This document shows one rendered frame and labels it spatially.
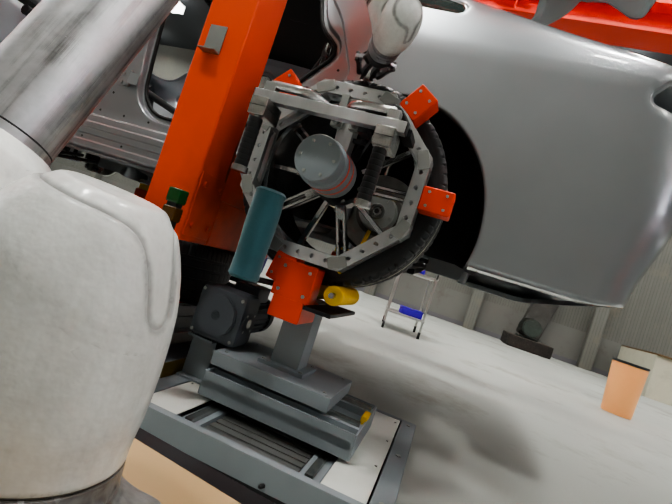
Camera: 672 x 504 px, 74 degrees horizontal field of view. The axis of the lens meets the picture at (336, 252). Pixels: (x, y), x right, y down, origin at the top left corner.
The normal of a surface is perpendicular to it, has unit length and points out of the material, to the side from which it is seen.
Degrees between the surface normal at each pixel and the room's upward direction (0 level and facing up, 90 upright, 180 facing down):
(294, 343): 90
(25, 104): 78
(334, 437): 90
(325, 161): 90
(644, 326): 90
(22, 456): 99
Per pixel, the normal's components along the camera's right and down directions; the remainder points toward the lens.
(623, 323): -0.32, -0.12
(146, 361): 0.92, 0.27
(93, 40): 0.77, 0.09
